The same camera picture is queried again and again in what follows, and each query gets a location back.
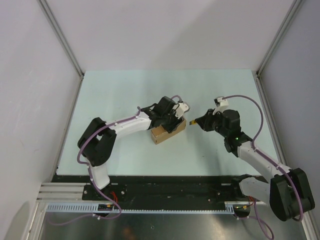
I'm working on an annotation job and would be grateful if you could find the aluminium frame post left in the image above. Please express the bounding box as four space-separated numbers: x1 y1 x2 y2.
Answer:
37 0 85 80

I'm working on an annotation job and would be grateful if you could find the white slotted cable duct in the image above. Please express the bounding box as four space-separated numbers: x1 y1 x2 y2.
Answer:
46 201 237 215

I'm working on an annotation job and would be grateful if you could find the shiny metal front plate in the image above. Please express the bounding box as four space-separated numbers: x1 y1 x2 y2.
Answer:
38 203 312 240

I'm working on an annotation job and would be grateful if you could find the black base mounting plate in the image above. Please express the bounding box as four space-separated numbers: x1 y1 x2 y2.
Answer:
52 174 268 204

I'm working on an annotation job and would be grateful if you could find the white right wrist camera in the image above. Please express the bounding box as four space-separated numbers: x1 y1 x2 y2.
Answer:
213 96 229 115

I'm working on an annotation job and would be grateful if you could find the brown cardboard express box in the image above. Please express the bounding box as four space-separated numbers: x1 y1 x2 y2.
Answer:
150 117 187 145

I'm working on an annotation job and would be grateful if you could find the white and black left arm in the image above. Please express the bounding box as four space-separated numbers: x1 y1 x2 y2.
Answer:
76 95 190 200

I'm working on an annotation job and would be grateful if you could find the aluminium frame post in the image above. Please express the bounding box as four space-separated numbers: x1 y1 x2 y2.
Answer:
255 0 305 78
37 0 85 80

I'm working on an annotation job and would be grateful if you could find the aluminium frame post right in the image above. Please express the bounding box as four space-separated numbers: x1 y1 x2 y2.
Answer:
255 0 305 78

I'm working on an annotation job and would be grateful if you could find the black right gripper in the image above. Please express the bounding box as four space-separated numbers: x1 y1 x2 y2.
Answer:
196 108 229 138

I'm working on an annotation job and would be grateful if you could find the yellow utility knife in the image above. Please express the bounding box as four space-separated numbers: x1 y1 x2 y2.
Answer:
189 120 197 125

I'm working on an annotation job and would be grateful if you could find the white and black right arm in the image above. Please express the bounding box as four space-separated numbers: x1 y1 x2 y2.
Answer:
190 108 315 221

